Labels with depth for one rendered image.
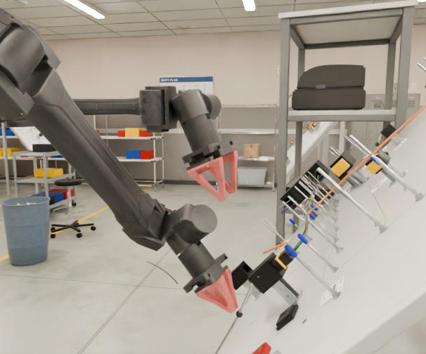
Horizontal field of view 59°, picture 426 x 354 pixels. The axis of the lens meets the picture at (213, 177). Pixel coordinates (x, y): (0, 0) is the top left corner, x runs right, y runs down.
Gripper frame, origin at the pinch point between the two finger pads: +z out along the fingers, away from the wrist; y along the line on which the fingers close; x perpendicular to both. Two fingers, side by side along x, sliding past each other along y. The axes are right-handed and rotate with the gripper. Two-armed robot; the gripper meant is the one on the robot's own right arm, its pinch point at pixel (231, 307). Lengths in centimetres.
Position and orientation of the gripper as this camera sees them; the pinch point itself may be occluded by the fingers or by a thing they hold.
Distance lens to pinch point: 78.7
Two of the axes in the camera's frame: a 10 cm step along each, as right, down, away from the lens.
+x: -6.8, 5.7, 4.5
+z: 6.0, 7.9, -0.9
